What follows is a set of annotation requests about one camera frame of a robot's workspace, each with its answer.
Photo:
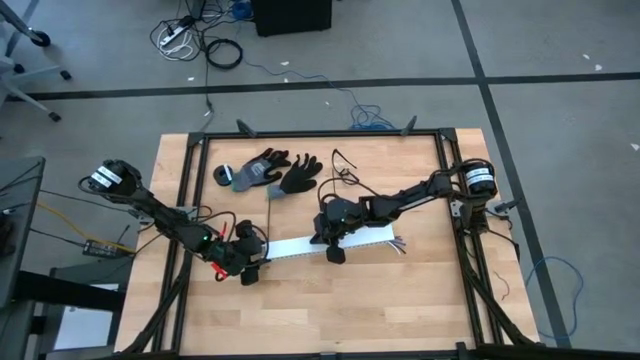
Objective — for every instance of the white power strip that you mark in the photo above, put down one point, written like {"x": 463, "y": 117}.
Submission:
{"x": 172, "y": 36}

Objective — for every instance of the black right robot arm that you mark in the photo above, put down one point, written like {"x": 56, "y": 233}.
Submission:
{"x": 415, "y": 195}

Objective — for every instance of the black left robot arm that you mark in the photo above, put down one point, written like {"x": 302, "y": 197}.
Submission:
{"x": 160, "y": 212}

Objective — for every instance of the black aluminium table frame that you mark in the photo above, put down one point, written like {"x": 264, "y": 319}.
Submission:
{"x": 320, "y": 133}

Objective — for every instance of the grey office chair base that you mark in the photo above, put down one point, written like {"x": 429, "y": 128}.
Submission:
{"x": 54, "y": 117}

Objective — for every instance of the black grey work glove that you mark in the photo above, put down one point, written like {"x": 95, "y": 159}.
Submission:
{"x": 297, "y": 180}

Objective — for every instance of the white flat panel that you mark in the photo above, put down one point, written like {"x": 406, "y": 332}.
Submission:
{"x": 85, "y": 325}

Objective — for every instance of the large black box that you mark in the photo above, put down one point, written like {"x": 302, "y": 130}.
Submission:
{"x": 290, "y": 17}

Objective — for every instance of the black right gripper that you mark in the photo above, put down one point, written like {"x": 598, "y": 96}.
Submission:
{"x": 342, "y": 217}

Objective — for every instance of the dark office chair base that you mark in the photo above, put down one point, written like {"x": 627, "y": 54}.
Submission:
{"x": 41, "y": 39}

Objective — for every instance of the small black electronics box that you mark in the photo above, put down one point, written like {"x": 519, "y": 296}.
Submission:
{"x": 102, "y": 248}

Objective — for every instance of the dark grey side table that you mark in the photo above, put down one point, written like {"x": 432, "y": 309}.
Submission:
{"x": 20, "y": 225}

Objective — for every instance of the black clear safety glasses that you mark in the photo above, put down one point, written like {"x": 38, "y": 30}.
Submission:
{"x": 347, "y": 176}

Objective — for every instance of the black support beam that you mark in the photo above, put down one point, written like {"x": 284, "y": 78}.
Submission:
{"x": 70, "y": 292}

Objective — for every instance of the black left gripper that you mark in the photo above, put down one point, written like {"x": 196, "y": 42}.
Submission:
{"x": 232, "y": 252}

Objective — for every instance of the black tape roll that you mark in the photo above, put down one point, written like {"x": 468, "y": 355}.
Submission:
{"x": 218, "y": 181}

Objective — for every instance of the white duct cover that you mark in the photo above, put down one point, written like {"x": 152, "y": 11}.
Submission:
{"x": 300, "y": 246}

